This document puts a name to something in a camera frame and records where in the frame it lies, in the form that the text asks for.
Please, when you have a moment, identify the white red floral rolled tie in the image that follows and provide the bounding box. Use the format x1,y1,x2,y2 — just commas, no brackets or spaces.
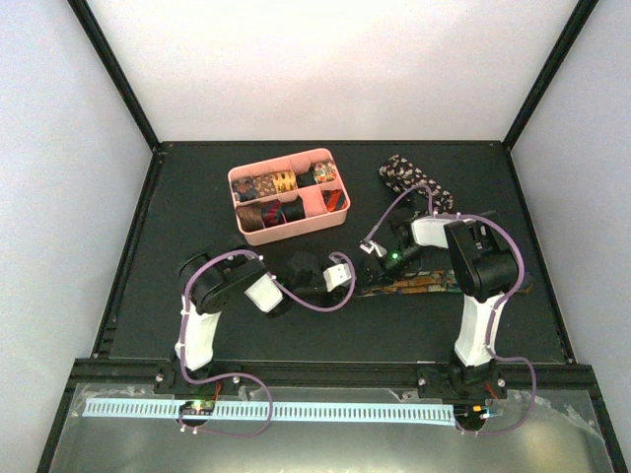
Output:
310,160,338,184

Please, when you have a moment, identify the left black frame post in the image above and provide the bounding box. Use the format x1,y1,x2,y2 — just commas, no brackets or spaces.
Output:
67,0,161,152

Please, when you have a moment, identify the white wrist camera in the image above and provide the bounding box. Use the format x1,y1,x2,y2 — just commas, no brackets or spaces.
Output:
360,239,387,257
322,263,353,292

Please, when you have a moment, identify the blue floral rolled tie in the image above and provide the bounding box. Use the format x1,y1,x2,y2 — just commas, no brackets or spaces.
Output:
231,177,257,202

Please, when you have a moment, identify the right black frame post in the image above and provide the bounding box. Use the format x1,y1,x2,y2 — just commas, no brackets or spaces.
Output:
502,0,599,151

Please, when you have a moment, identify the light blue slotted strip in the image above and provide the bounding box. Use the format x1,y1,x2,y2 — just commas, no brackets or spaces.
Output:
82,398,456,427

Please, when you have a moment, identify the brown green patterned tie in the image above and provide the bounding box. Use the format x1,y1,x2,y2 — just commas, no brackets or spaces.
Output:
357,269,461,297

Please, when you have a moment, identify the black floral tie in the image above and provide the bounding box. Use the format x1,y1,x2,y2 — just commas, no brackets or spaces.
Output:
378,155,455,213

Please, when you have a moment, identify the red striped rolled tie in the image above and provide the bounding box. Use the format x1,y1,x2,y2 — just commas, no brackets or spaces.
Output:
322,189,347,212

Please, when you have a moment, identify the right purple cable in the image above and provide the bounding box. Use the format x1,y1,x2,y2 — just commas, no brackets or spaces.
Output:
364,182,538,439

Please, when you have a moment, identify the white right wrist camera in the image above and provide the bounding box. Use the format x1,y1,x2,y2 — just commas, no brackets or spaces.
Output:
360,239,387,257

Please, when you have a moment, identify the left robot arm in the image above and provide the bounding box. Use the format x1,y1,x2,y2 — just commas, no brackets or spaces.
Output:
174,236,357,393

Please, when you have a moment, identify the black aluminium mounting rail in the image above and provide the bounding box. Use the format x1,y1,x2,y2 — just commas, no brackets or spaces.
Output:
73,362,597,395

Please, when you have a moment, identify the red navy rolled tie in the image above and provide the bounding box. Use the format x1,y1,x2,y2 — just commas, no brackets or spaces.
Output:
261,200,285,228

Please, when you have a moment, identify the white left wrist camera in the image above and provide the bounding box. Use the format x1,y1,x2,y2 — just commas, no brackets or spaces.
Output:
322,263,353,292

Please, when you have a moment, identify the clear acrylic sheet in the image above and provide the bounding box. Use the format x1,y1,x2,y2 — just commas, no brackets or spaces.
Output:
41,385,619,472

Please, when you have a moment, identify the yellow black rolled tie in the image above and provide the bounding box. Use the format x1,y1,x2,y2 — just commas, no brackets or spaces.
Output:
272,170,298,193

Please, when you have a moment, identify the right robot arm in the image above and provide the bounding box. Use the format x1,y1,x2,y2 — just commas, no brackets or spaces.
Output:
360,211,526,397

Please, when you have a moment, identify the pink divided organizer box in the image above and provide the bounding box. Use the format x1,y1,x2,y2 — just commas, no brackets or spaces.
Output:
228,148,351,246

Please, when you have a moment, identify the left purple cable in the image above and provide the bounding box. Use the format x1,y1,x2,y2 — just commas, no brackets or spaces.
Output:
179,249,357,438

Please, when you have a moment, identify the black frame post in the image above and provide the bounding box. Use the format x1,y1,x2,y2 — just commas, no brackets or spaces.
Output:
502,0,599,151
67,0,161,152

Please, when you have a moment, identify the brown paisley rolled tie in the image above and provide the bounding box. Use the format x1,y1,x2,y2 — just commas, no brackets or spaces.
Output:
252,173,277,198

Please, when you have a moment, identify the purple cable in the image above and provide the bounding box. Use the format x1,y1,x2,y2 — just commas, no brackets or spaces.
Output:
179,249,357,438
364,182,538,439

